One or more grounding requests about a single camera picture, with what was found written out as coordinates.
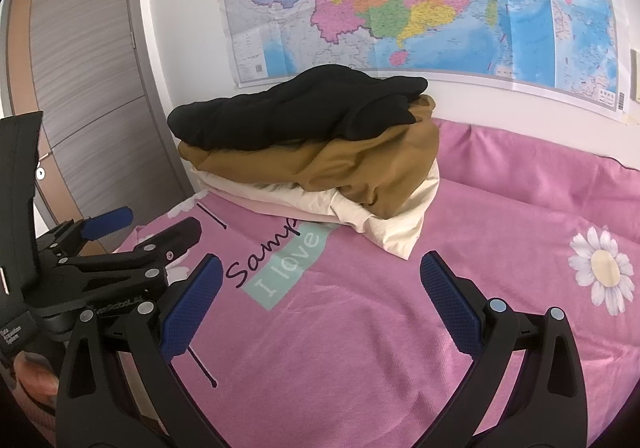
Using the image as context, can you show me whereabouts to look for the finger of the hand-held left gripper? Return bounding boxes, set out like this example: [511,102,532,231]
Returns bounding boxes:
[37,207,135,270]
[60,217,203,279]

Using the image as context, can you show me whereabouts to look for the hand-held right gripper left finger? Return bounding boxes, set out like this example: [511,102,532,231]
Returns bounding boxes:
[55,253,225,448]

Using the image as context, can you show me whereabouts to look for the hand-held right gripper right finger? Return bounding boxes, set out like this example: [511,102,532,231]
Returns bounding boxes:
[420,251,589,448]

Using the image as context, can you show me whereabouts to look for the black garment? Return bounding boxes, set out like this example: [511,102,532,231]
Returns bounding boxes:
[167,64,430,152]

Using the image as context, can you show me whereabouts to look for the pink daisy print bedsheet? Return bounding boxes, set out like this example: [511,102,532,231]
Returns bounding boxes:
[112,117,640,448]

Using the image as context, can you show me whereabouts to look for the cream garment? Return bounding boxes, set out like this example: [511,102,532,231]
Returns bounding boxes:
[190,161,441,260]

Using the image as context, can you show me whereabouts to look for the pale pink garment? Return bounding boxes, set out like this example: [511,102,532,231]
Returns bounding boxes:
[210,191,342,225]

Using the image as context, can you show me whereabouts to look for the grey wooden door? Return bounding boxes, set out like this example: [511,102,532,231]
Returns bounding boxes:
[0,0,197,230]

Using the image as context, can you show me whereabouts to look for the brown garment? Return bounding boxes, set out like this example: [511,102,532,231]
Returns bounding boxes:
[178,95,441,220]

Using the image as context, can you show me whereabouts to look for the door handle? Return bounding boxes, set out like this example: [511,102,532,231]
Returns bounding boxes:
[32,151,54,179]

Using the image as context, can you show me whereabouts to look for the white wall socket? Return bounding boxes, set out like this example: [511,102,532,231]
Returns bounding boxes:
[629,48,640,103]

